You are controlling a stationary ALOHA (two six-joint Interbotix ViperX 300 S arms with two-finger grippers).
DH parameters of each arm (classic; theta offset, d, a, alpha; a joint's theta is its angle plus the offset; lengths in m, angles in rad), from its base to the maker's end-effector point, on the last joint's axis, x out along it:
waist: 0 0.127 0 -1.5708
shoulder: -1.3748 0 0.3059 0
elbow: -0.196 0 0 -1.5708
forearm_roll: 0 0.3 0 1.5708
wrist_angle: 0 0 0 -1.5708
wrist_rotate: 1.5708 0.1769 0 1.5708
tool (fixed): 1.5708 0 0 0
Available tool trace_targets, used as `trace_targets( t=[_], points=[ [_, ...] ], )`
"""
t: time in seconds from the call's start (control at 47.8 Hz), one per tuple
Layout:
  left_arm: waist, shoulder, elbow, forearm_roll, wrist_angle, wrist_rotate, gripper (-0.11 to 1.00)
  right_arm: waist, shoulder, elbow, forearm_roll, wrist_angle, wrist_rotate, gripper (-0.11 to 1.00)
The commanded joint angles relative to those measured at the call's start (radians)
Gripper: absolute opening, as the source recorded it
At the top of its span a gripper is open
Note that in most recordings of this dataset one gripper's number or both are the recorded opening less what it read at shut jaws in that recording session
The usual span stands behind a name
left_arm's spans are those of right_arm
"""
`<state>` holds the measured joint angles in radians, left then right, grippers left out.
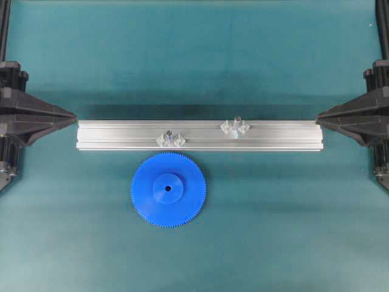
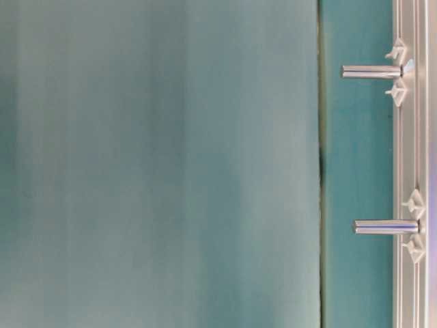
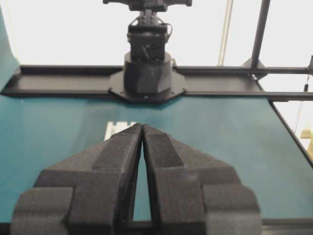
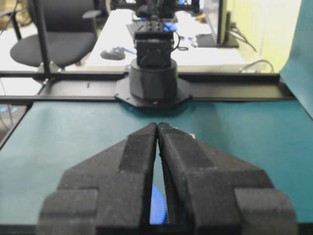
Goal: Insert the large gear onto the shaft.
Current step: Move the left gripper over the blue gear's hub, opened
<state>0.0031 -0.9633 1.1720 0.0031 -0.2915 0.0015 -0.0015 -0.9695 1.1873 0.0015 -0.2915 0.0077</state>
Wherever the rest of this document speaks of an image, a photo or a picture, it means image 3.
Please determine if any teal table mat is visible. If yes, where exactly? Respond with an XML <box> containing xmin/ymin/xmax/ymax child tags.
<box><xmin>0</xmin><ymin>0</ymin><xmax>313</xmax><ymax>223</ymax></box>

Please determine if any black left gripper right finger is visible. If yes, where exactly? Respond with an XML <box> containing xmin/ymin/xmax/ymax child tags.
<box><xmin>142</xmin><ymin>125</ymin><xmax>262</xmax><ymax>235</ymax></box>

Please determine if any silver aluminium extrusion rail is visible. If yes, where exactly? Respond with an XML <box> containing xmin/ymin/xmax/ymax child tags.
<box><xmin>103</xmin><ymin>121</ymin><xmax>136</xmax><ymax>141</ymax></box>

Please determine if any yellowish hanging cable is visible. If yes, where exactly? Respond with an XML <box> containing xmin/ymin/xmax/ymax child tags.
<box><xmin>218</xmin><ymin>0</ymin><xmax>233</xmax><ymax>66</ymax></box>

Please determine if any black vertical frame post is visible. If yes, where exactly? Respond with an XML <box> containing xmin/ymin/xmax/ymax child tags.
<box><xmin>251</xmin><ymin>0</ymin><xmax>271</xmax><ymax>69</ymax></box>

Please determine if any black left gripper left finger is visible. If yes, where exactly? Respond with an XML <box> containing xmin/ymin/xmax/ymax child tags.
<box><xmin>10</xmin><ymin>124</ymin><xmax>142</xmax><ymax>235</ymax></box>

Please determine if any black aluminium frame rail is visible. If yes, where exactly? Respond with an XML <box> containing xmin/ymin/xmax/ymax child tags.
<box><xmin>0</xmin><ymin>66</ymin><xmax>313</xmax><ymax>103</ymax></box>

